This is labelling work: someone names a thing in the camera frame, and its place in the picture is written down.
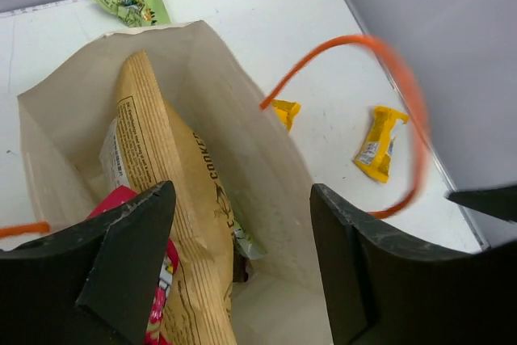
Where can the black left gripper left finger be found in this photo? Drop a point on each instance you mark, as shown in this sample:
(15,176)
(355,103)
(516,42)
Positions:
(91,283)

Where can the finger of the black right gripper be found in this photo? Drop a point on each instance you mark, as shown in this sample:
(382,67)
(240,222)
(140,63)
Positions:
(498,202)

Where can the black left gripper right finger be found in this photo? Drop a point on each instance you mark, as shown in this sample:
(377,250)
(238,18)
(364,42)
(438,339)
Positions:
(384,286)

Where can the red snack packet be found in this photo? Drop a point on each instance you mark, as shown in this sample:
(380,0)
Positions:
(117,197)

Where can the yellow snack bar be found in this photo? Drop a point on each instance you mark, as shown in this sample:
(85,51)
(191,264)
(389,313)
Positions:
(375,154)

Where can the purple chocolate candy bar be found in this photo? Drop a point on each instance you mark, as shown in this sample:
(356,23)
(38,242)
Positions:
(240,274)

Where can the green snack packet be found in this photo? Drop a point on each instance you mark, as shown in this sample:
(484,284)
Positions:
(246,245)

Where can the brown kraft chips bag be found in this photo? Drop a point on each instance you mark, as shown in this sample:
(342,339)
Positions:
(147,143)

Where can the green yellow candy wrapper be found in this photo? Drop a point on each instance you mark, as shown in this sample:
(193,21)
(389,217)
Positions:
(137,13)

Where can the beige paper gift bag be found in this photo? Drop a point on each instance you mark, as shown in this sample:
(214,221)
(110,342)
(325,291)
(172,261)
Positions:
(51,169)

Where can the small yellow snack packet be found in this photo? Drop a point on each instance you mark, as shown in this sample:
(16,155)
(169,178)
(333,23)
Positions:
(286,112)

